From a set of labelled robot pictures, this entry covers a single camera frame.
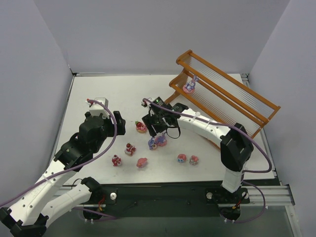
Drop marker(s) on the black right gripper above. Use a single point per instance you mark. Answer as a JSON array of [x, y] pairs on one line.
[[153, 122]]

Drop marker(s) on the small purple bunny cupcake toy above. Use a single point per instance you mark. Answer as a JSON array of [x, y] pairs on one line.
[[151, 144]]

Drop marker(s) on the purple bunny sitting donut toy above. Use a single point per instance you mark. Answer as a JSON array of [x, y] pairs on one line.
[[190, 86]]

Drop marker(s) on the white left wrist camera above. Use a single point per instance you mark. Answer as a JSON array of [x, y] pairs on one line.
[[96, 109]]

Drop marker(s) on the orange wooden tiered shelf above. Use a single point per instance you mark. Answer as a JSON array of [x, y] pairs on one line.
[[224, 98]]

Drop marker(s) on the strawberry cake slice toy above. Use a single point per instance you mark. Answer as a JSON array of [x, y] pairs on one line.
[[130, 149]]

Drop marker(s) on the red bear cake toy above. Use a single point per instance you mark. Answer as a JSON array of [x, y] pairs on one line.
[[116, 160]]

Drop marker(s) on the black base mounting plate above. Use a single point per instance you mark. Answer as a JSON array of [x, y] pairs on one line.
[[182, 199]]

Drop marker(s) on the strawberry bear donut toy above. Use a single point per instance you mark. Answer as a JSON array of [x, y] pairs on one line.
[[140, 127]]

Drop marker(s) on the pink pig clear cup toy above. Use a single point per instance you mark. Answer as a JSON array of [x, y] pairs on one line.
[[194, 160]]

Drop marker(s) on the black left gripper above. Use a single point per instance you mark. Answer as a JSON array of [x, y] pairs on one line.
[[118, 122]]

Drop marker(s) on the pink pig bow toy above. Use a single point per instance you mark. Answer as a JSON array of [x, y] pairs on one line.
[[141, 162]]

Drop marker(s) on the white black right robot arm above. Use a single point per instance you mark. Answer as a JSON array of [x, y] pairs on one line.
[[235, 147]]

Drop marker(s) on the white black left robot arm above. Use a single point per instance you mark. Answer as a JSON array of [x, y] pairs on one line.
[[36, 210]]

